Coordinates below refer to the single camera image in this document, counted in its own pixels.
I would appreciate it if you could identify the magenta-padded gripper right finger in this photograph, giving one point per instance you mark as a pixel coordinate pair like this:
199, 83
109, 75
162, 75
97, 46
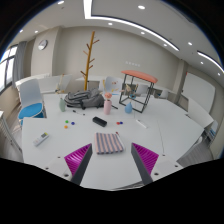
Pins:
146, 158

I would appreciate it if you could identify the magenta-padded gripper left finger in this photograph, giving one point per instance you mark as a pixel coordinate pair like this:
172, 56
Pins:
78, 158

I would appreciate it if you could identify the grey striped towel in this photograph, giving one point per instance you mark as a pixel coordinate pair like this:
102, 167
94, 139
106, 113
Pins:
108, 143

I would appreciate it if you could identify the orange round magnet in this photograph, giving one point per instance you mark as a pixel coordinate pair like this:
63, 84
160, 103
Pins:
66, 126

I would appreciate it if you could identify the white marker pen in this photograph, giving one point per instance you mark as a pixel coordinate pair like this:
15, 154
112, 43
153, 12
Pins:
141, 123

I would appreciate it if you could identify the white remote control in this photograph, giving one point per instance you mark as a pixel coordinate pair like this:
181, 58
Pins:
40, 139

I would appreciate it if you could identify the black rectangular box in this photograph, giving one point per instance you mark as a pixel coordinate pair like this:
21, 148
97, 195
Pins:
99, 121

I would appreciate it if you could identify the red round magnet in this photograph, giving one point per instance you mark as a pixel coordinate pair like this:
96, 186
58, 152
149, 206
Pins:
117, 123

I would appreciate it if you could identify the blue vase with dried stems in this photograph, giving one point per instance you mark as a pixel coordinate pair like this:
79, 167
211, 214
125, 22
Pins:
128, 108

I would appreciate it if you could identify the green vase with dried flowers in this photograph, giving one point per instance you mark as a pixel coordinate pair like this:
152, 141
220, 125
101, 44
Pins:
62, 106

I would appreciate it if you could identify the pink vase with flowers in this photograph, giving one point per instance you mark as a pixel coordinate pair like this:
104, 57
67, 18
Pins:
107, 108

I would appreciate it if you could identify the grey backpack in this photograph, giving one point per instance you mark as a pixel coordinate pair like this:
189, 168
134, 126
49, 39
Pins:
85, 99

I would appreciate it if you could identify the white metal rack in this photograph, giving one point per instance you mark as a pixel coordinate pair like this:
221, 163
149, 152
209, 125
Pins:
6, 130

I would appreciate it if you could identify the black-framed orange-topped side table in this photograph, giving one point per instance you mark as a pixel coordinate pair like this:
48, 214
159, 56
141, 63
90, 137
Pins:
140, 75

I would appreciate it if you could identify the wooden coat rack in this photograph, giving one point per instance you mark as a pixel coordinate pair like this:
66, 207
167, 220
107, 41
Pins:
88, 63

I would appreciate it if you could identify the grey curtain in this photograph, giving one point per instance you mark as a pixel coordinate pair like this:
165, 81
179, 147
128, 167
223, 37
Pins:
20, 60

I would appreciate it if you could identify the window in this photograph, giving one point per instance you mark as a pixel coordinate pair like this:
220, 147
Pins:
6, 68

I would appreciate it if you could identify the short ceiling light strip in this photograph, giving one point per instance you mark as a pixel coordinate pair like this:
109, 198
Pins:
210, 60

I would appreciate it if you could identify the long ceiling light strip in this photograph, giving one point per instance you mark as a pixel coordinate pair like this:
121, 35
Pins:
133, 24

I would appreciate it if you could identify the round ceiling spot lights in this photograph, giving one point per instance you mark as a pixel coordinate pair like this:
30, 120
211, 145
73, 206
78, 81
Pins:
141, 7

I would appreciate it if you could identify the white wall board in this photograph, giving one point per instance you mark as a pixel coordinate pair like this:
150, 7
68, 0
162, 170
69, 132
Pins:
200, 91

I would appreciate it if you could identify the round wall clock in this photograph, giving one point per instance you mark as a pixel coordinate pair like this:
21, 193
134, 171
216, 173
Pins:
42, 45

